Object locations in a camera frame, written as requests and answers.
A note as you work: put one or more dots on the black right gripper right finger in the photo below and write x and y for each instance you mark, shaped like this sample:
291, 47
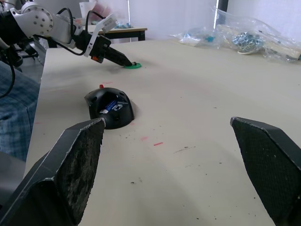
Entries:
270, 164

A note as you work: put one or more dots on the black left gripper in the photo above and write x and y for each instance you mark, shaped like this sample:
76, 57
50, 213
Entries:
101, 47

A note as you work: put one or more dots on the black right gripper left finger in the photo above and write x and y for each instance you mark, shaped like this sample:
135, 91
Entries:
49, 174

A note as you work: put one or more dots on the black mouse base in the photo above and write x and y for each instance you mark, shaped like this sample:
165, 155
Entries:
110, 108

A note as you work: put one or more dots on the green round disc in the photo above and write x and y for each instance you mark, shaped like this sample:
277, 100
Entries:
131, 66

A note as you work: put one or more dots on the wooden table with black legs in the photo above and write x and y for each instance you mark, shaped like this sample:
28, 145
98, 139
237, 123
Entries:
131, 31

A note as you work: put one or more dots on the blue items pile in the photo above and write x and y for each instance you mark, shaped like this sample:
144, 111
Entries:
123, 25

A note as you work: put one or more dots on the white container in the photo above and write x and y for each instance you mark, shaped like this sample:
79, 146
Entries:
85, 13

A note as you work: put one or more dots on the person in blue plaid clothing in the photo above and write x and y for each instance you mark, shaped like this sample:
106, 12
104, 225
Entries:
16, 110

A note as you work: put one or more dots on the clear bag with blue parts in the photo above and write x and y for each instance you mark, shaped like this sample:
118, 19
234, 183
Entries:
197, 36

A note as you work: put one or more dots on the black robot torso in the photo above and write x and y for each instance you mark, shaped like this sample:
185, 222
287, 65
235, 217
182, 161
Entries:
10, 28

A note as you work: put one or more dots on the large clear plastic bag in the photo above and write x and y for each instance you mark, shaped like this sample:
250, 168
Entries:
277, 40

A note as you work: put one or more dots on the clear bag with metal parts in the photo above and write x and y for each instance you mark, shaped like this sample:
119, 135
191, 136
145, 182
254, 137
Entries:
247, 41

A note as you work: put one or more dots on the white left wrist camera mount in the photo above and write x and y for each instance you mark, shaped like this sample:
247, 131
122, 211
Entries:
93, 41

